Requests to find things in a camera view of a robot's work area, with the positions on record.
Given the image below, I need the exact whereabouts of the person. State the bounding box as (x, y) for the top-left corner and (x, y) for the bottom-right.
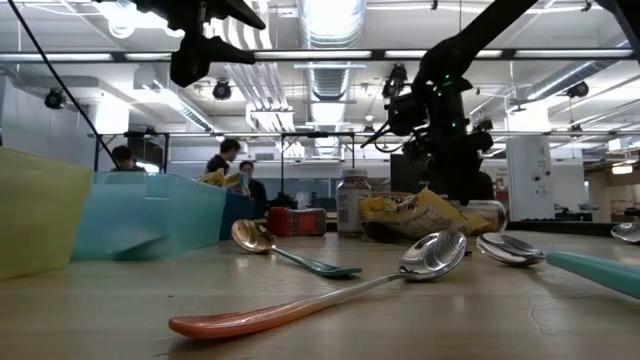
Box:
(205, 137), (243, 176)
(110, 144), (147, 173)
(238, 159), (269, 220)

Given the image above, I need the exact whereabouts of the white pillar cabinet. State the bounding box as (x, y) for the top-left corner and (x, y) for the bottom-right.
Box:
(505, 134), (556, 222)

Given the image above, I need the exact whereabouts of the yellow plastic bin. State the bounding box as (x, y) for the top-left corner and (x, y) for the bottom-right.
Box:
(0, 145), (95, 282)

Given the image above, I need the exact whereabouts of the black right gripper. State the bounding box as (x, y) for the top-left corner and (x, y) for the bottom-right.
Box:
(399, 74), (497, 207)

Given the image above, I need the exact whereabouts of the green plastic bin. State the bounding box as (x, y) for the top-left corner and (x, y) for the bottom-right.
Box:
(71, 170), (229, 263)

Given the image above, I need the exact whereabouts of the white-lidded jar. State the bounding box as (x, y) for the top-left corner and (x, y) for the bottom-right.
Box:
(336, 168), (373, 240)

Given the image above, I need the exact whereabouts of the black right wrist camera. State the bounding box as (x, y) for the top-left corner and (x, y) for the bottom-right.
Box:
(386, 93), (427, 137)

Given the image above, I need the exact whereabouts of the blue plastic bin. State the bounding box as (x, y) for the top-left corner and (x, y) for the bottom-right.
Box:
(218, 191), (262, 242)

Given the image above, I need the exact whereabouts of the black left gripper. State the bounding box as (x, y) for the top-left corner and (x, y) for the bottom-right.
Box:
(94, 0), (267, 89)

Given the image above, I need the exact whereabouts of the red tin box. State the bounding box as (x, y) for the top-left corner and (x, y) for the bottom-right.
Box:
(266, 206), (328, 238)

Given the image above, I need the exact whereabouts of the red-to-white handled spoon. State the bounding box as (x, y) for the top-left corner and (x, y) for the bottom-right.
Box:
(167, 229), (469, 342)

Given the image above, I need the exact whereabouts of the distant black workstation frame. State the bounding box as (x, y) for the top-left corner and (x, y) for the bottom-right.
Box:
(92, 130), (357, 211)

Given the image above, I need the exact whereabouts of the teal-handled spoon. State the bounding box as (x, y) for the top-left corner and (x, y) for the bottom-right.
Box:
(475, 231), (640, 302)

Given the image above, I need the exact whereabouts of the black ceiling spotlight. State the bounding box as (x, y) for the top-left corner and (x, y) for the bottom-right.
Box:
(43, 88), (67, 111)
(381, 63), (409, 100)
(211, 78), (234, 102)
(566, 80), (591, 99)

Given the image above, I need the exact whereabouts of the orange-handled silver spoon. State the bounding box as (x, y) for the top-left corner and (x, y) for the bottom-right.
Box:
(610, 221), (640, 245)

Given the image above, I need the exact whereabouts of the black-handled spoon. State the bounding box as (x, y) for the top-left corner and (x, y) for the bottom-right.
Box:
(362, 222), (474, 257)

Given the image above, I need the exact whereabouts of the black overhead frame bar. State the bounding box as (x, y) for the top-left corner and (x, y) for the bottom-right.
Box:
(0, 48), (640, 62)

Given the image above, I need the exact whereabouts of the green-handled gold spoon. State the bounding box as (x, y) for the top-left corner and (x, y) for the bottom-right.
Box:
(230, 218), (364, 280)

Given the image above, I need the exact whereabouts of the blue yellow noodle packet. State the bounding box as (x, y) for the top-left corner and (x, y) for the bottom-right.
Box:
(225, 171), (252, 198)

